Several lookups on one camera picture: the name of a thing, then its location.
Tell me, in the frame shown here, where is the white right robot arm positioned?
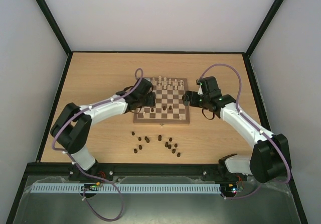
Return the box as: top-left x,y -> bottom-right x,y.
182,91 -> 291,183

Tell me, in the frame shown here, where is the light blue cable duct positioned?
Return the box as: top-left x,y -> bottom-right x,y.
30,183 -> 221,194

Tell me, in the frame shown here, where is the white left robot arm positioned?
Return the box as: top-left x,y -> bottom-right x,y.
50,78 -> 155,171

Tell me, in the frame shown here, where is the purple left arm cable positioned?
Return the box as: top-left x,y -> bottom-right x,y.
52,68 -> 125,220

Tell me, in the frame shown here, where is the black frame post right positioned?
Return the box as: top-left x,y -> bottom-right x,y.
245,0 -> 284,58

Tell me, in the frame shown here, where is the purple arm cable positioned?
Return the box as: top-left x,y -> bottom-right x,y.
196,63 -> 291,199
52,68 -> 125,220

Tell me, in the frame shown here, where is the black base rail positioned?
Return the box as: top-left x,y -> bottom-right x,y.
25,162 -> 250,183

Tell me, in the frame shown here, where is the black frame post left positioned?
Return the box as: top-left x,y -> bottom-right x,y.
35,0 -> 72,56

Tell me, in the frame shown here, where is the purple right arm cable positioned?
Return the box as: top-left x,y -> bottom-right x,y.
196,63 -> 291,199

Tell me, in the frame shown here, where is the wooden chess board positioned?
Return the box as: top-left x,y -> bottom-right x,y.
133,77 -> 190,126

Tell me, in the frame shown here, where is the black frame post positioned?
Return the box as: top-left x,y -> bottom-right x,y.
245,0 -> 284,58
35,0 -> 72,56

